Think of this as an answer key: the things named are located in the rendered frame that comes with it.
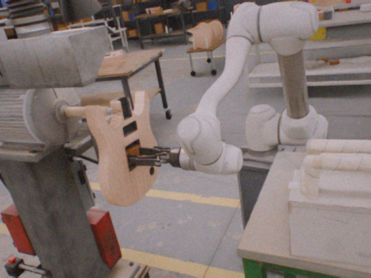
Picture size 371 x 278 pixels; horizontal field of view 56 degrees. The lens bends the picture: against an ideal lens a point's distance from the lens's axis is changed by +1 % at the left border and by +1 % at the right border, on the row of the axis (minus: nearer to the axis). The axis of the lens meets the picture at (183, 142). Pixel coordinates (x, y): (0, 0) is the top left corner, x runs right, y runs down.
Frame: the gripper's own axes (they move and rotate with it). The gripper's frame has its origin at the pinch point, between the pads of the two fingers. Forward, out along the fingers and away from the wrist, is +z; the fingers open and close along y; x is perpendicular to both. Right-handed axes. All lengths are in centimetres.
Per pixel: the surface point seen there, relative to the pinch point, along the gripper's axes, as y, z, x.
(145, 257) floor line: 58, 49, -99
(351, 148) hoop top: -17, -74, 12
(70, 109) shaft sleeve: -8.8, 18.0, 20.0
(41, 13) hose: -19, 11, 52
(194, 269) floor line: 56, 13, -99
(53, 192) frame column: -7.4, 40.1, -16.4
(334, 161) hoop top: -25, -71, 12
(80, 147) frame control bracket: 6.6, 32.9, -0.9
